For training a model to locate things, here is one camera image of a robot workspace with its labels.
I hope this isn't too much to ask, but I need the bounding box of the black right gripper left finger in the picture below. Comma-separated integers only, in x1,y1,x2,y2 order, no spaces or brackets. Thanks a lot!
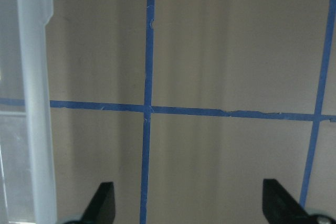
80,182,116,224

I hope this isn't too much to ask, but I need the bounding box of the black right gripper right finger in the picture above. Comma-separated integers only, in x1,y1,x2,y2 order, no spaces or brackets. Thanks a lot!
262,179,311,224

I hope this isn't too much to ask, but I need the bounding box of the clear plastic box lid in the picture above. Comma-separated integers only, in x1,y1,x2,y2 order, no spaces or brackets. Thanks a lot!
1,0,57,223

